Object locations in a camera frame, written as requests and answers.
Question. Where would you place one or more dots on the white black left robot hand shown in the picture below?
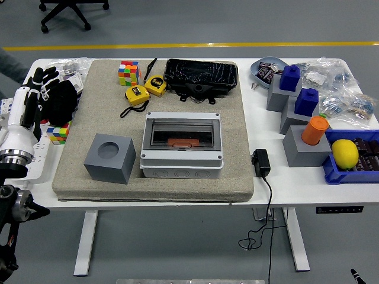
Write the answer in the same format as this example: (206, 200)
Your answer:
(19, 118)

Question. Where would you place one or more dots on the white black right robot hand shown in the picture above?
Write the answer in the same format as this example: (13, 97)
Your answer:
(356, 277)

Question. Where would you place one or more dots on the orange cylinder battery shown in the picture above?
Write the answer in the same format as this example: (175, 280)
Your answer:
(183, 141)
(315, 130)

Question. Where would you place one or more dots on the grey electrical box clear lid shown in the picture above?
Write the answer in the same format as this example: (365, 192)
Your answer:
(180, 164)

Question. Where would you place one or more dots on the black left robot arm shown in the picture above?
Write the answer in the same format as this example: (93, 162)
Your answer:
(12, 207)

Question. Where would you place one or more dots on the white circuit breaker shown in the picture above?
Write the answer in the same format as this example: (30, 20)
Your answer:
(4, 108)

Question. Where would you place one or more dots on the colourful puzzle cube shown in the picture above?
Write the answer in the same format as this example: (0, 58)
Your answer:
(59, 134)
(128, 73)

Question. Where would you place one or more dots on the black cloth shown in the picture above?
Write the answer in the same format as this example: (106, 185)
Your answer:
(62, 103)

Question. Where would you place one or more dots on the white power strip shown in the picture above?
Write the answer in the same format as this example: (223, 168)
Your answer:
(40, 165)

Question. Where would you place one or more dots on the person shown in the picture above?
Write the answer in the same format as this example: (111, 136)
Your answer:
(10, 66)

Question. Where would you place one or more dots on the white table leg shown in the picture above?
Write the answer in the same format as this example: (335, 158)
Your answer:
(297, 242)
(86, 242)

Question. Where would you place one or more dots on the black table control panel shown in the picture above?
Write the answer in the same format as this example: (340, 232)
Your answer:
(339, 209)

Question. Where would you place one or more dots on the clear bag of parts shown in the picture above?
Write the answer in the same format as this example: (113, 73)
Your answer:
(72, 65)
(349, 103)
(328, 72)

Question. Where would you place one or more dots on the blue plastic bin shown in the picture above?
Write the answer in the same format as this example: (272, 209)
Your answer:
(355, 177)

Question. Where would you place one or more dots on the grey cube holder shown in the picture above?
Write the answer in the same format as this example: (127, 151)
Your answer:
(305, 156)
(109, 171)

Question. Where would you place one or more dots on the black office chair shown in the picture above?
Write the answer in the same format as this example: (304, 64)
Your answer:
(63, 12)

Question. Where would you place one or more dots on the yellow lemon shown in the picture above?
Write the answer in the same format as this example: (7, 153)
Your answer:
(345, 154)

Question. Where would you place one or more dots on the yellow tape measure 5m print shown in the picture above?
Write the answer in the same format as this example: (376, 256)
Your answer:
(156, 85)

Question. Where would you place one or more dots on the black power adapter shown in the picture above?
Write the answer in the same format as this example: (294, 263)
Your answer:
(261, 162)

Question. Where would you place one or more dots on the small green object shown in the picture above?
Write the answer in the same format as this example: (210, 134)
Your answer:
(322, 115)

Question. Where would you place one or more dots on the grey block holder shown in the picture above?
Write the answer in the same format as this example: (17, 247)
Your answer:
(276, 100)
(291, 121)

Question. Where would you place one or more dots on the grey-brown mat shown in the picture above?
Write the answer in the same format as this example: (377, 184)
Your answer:
(237, 148)

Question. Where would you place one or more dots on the blue bottle-shaped block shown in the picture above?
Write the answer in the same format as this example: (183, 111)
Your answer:
(290, 78)
(306, 102)

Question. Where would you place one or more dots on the black plastic tray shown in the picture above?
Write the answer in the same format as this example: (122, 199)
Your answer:
(201, 74)

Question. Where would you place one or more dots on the small metal clip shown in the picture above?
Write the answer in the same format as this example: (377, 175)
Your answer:
(254, 85)

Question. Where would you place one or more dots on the wrapped dark candies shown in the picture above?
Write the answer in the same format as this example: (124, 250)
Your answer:
(266, 72)

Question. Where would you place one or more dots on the blue-grey plate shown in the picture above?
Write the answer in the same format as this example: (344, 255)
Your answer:
(254, 72)

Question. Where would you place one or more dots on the white wall socket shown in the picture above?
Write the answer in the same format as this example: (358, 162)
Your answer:
(77, 83)

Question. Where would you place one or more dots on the grey under-table bracket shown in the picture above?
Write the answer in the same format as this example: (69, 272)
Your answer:
(260, 216)

